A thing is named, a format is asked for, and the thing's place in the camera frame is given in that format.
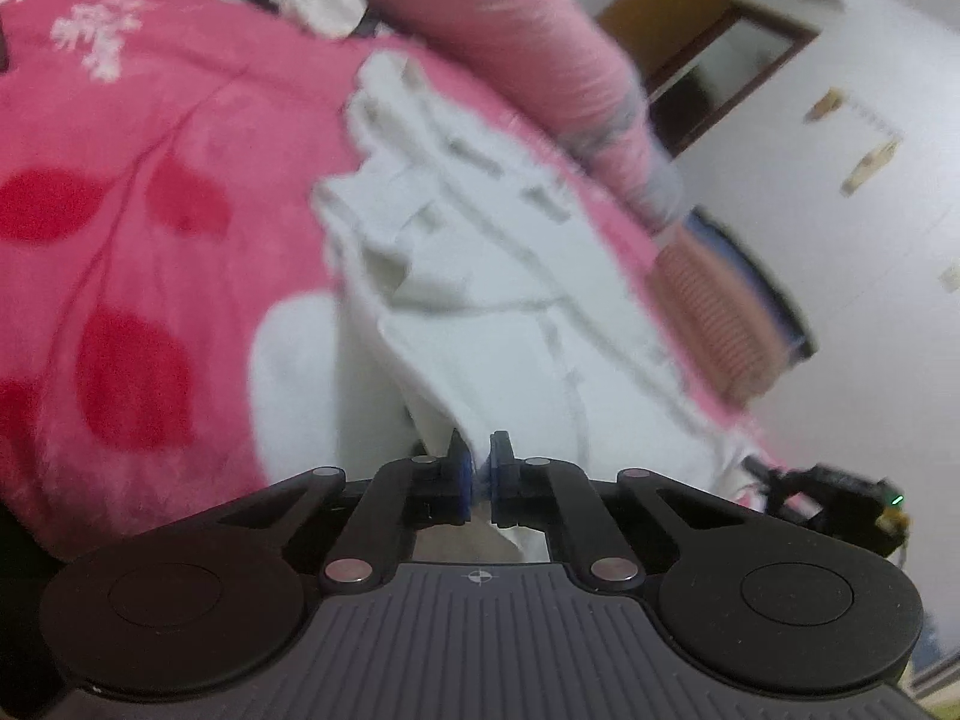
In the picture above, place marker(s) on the beige tape strip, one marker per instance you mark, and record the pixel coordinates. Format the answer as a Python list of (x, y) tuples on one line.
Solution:
[(870, 165), (825, 105)]

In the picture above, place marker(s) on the pink floral blanket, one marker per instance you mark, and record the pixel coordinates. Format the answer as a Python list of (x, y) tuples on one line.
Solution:
[(150, 240)]

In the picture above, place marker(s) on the dark wooden door frame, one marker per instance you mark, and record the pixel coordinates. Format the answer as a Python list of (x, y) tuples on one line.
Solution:
[(772, 19)]

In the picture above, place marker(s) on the beige checked folded sweater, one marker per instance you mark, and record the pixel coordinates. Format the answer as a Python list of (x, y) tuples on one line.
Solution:
[(712, 315)]

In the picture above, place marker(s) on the white wall socket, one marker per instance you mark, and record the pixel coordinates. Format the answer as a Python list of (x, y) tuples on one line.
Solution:
[(951, 277)]

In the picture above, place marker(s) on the white button shirt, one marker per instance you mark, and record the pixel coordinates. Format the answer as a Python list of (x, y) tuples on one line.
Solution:
[(487, 277)]

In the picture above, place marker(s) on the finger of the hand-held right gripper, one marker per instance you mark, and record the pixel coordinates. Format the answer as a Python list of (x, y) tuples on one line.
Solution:
[(780, 491)]

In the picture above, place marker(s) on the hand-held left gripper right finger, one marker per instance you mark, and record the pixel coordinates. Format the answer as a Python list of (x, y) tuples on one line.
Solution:
[(495, 476)]

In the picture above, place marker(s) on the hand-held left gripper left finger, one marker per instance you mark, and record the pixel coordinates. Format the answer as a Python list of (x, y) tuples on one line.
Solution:
[(463, 480)]

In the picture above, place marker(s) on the pink grey rolled quilt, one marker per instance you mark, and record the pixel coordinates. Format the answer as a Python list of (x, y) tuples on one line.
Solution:
[(510, 37)]

